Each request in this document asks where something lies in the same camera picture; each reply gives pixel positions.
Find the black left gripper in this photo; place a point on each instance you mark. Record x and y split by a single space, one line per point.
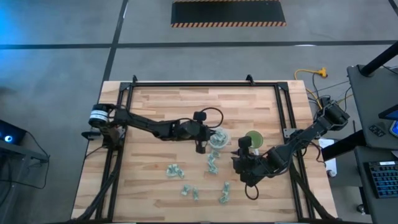
191 129

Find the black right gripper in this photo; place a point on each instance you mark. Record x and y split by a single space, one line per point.
250 169

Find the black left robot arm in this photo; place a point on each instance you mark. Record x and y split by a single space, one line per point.
140 124

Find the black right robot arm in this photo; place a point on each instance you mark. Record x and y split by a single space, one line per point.
311 129

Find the clear round plastic container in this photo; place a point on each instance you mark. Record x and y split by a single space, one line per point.
228 137

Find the white power strip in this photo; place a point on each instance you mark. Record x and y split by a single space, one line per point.
331 161

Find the black desk leg bar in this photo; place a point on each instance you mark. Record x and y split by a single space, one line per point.
342 146

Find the black hazard striped floor mat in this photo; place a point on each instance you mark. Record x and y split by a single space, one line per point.
228 12

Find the black caster wheel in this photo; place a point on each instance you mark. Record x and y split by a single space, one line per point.
361 209

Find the small black remote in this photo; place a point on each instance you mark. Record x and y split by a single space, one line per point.
377 130

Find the dark grey desk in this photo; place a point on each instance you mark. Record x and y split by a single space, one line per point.
370 99
373 214

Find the black backlit keyboard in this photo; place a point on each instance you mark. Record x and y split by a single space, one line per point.
384 179

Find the black round pole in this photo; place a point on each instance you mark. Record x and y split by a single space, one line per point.
379 59

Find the black computer with blue light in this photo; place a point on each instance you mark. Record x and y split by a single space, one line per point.
9 133

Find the black aluminium table frame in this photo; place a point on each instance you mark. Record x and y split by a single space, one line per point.
202 84

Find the grey metal bracket plate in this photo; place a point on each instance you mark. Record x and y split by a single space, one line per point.
289 133

